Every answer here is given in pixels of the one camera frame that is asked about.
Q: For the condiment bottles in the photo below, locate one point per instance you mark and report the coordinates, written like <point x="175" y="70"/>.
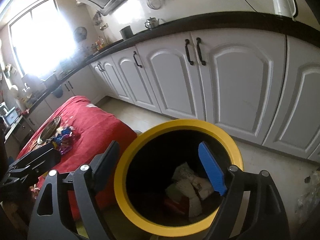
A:
<point x="99" y="44"/>

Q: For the blue crumpled wrapper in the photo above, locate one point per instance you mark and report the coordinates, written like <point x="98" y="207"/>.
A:
<point x="63" y="140"/>

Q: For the blue hanging basket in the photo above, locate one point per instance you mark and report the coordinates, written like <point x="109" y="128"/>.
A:
<point x="58" y="93"/>

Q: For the small steel teapot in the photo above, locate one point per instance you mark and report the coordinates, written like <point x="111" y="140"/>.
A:
<point x="152" y="23"/>

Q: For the yellow black trash bin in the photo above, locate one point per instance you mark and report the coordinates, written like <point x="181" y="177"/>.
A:
<point x="161" y="184"/>

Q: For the dark metal cup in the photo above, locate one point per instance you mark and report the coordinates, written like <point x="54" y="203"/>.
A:
<point x="126" y="33"/>

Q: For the round wall fan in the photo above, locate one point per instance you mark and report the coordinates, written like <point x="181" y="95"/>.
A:
<point x="80" y="34"/>

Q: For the hanging wire strainer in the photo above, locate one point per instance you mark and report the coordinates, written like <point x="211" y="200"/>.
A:
<point x="154" y="4"/>

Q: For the black countertop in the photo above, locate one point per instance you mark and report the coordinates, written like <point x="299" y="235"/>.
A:
<point x="213" y="20"/>

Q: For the white printed snack wrapper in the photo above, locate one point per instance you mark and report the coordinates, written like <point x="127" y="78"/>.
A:
<point x="188" y="191"/>

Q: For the white electric kettle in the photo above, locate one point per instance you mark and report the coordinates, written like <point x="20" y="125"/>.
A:
<point x="286" y="8"/>

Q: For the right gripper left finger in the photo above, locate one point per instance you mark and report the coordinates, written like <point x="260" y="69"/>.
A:
<point x="52" y="217"/>

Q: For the steel cooking pot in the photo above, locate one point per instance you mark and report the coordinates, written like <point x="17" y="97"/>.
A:
<point x="50" y="81"/>

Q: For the white lower cabinets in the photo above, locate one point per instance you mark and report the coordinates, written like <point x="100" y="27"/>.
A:
<point x="258" y="86"/>

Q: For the red floral tablecloth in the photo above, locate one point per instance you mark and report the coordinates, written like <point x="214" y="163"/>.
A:
<point x="95" y="129"/>

